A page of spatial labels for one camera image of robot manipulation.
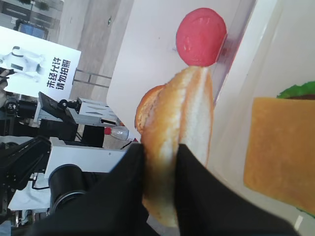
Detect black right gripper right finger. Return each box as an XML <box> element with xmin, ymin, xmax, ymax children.
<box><xmin>174</xmin><ymin>144</ymin><xmax>298</xmax><ymax>236</ymax></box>

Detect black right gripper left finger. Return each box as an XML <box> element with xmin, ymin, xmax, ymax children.
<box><xmin>31</xmin><ymin>144</ymin><xmax>149</xmax><ymax>236</ymax></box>

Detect bun half nearer tray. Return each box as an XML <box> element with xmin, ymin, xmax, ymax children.
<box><xmin>134</xmin><ymin>66</ymin><xmax>214</xmax><ymax>227</ymax></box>

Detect orange cheese slice on tray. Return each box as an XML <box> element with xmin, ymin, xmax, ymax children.
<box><xmin>243</xmin><ymin>97</ymin><xmax>315</xmax><ymax>214</ymax></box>

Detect green lettuce on tray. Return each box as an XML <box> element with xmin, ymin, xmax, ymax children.
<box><xmin>277</xmin><ymin>81</ymin><xmax>315</xmax><ymax>99</ymax></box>

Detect red tomato slice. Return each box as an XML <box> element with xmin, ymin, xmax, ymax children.
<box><xmin>176</xmin><ymin>8</ymin><xmax>227</xmax><ymax>66</ymax></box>

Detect white equipment box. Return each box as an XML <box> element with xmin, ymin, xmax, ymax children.
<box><xmin>45</xmin><ymin>137</ymin><xmax>125</xmax><ymax>178</ymax></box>

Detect black cylindrical robot joint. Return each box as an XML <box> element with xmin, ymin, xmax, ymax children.
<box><xmin>48</xmin><ymin>164</ymin><xmax>86</xmax><ymax>214</ymax></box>

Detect plastic bottle red cap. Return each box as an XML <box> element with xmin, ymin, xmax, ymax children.
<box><xmin>103</xmin><ymin>126</ymin><xmax>130</xmax><ymax>141</ymax></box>

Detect white poster sign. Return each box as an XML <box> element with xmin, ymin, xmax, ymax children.
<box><xmin>0</xmin><ymin>27</ymin><xmax>81</xmax><ymax>101</ymax></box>

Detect clear long strip left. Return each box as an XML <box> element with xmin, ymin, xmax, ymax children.
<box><xmin>212</xmin><ymin>0</ymin><xmax>256</xmax><ymax>104</ymax></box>

